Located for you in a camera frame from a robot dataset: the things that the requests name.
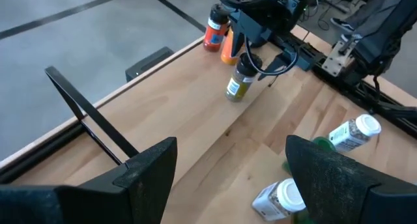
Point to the white-lid bagel seasoning jar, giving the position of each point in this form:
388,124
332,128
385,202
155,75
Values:
348,134
273,201

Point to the orange spice bottle black lid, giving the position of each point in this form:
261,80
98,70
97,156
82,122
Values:
228,53

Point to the wooden shelf with black frame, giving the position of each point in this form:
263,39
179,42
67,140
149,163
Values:
163,103

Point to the plywood base plate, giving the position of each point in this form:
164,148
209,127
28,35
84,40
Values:
337,59

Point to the green-lid oregano jar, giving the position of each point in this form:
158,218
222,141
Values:
322,143

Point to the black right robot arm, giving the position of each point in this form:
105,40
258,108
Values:
391,38

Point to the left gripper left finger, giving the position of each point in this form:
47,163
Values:
140,185

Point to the red spice bottle black lid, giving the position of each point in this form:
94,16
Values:
213,35

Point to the person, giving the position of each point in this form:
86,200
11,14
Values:
374,9

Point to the small black box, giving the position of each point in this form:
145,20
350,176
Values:
146,62

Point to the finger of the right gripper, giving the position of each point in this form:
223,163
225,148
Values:
275,64
237,41

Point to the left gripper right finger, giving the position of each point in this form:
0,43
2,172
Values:
332,191

